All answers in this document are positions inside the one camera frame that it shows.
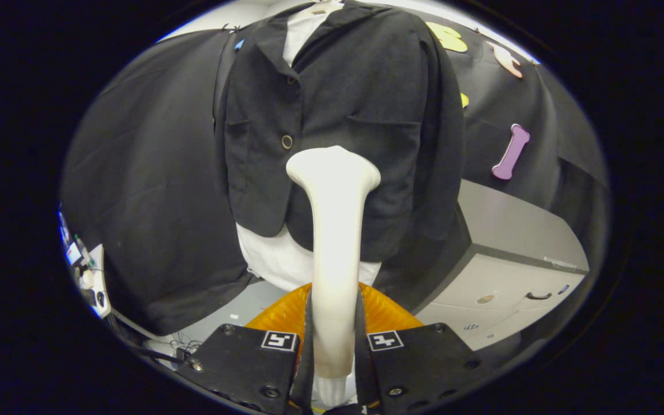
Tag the black suit jacket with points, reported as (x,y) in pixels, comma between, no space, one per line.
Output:
(366,80)

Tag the white clothes hanger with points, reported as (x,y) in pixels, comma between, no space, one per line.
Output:
(320,8)

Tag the white shirt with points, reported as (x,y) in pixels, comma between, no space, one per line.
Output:
(274,259)

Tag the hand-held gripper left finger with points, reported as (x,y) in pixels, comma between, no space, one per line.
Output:
(240,363)

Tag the grey cabinet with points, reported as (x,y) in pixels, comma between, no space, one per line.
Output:
(510,230)

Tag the white garment steamer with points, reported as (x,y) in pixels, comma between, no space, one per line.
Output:
(335,242)

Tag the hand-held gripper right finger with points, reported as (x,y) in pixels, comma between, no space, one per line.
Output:
(418,360)

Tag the black backdrop cloth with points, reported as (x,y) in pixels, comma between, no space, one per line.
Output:
(153,202)

